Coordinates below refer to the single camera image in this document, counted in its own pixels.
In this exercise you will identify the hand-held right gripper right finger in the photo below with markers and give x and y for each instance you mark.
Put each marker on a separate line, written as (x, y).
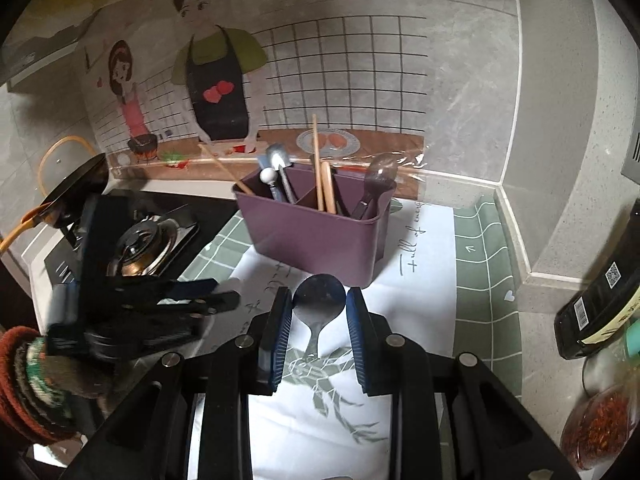
(356, 340)

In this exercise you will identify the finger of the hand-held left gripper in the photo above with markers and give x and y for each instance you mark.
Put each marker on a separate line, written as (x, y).
(175, 290)
(210, 305)

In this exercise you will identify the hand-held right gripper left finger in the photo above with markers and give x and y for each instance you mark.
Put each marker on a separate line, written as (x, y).
(282, 340)

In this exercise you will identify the purple utensil holder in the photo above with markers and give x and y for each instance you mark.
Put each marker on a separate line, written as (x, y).
(310, 245)

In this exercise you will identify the wooden chopstick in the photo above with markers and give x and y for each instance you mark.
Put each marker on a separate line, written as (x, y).
(316, 160)
(225, 170)

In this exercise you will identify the metal spoon with white ball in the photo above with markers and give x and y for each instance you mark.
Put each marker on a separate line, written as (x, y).
(267, 176)

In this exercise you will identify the small shovel shaped spoon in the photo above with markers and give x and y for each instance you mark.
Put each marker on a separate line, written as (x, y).
(279, 155)

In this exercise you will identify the person's left forearm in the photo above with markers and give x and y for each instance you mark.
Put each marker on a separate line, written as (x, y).
(40, 380)

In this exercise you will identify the black gas stove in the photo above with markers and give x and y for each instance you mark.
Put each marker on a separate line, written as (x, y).
(145, 240)

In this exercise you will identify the green and white table mat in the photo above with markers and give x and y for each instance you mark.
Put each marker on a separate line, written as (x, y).
(480, 270)

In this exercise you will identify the glass lid with orange rim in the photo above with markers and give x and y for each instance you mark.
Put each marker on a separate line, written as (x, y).
(70, 137)

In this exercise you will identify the dark sauce bottle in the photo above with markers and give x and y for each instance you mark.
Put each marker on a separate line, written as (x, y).
(595, 310)

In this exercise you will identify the jar of red chili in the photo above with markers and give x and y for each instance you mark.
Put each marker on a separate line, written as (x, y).
(600, 425)

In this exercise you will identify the range hood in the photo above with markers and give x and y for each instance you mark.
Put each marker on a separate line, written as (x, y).
(35, 55)

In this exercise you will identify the grey vented box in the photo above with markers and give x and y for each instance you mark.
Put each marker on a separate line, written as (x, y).
(634, 160)

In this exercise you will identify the cartoon kitchen wall poster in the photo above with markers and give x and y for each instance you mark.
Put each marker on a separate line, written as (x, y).
(350, 70)

